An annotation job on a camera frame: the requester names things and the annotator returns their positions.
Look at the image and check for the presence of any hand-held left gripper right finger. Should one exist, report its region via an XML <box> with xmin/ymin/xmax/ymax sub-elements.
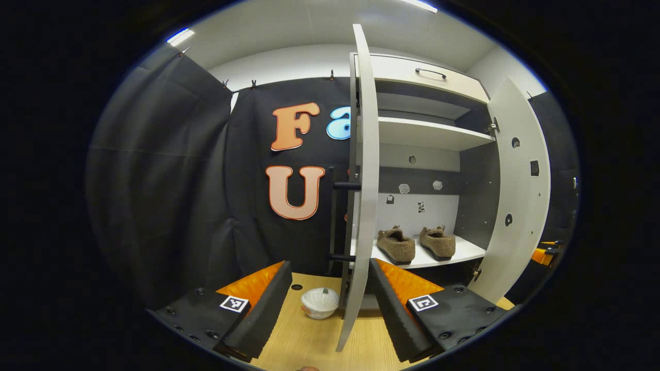
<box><xmin>367</xmin><ymin>258</ymin><xmax>508</xmax><ymax>364</ymax></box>

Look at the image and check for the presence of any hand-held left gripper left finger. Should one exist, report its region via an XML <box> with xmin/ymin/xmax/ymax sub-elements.
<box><xmin>147</xmin><ymin>261</ymin><xmax>293</xmax><ymax>361</ymax></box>

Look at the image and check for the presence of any white cabinet door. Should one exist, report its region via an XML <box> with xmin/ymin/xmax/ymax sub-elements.
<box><xmin>467</xmin><ymin>77</ymin><xmax>551</xmax><ymax>305</ymax></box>
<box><xmin>335</xmin><ymin>24</ymin><xmax>381</xmax><ymax>352</ymax></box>

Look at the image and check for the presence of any brown fuzzy shoe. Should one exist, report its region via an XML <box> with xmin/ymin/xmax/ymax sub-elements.
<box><xmin>419</xmin><ymin>225</ymin><xmax>456</xmax><ymax>260</ymax></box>
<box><xmin>376</xmin><ymin>225</ymin><xmax>416</xmax><ymax>265</ymax></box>

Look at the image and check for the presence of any white shoe cabinet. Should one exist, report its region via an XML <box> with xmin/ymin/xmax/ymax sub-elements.
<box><xmin>350</xmin><ymin>52</ymin><xmax>501</xmax><ymax>310</ymax></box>

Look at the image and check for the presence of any white cabinet shelf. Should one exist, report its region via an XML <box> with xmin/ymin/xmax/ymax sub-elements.
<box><xmin>378</xmin><ymin>116</ymin><xmax>496</xmax><ymax>151</ymax></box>
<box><xmin>351</xmin><ymin>234</ymin><xmax>487</xmax><ymax>269</ymax></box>

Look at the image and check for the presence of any white cabinet drawer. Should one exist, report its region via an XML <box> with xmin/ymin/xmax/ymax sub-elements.
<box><xmin>356</xmin><ymin>53</ymin><xmax>490</xmax><ymax>104</ymax></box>

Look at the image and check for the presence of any white round lidded bowl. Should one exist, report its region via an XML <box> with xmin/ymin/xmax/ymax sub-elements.
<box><xmin>301</xmin><ymin>288</ymin><xmax>340</xmax><ymax>320</ymax></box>

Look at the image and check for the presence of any black backdrop cloth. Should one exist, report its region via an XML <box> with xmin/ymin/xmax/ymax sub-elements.
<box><xmin>85</xmin><ymin>44</ymin><xmax>356</xmax><ymax>310</ymax></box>

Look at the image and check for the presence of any black door handle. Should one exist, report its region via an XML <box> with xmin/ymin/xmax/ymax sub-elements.
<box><xmin>327</xmin><ymin>165</ymin><xmax>361</xmax><ymax>276</ymax></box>

